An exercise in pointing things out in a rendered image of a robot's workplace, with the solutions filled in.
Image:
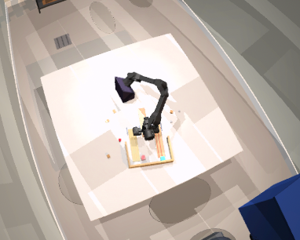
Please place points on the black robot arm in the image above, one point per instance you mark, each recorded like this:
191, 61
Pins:
156, 116

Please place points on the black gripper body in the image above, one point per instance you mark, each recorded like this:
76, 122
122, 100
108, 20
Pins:
137, 131

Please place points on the tan open wooden tray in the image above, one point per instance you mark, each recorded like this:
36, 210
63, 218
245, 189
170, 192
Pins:
157, 151

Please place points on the orange strip with purple zigzag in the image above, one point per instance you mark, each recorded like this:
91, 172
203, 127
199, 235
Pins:
141, 114

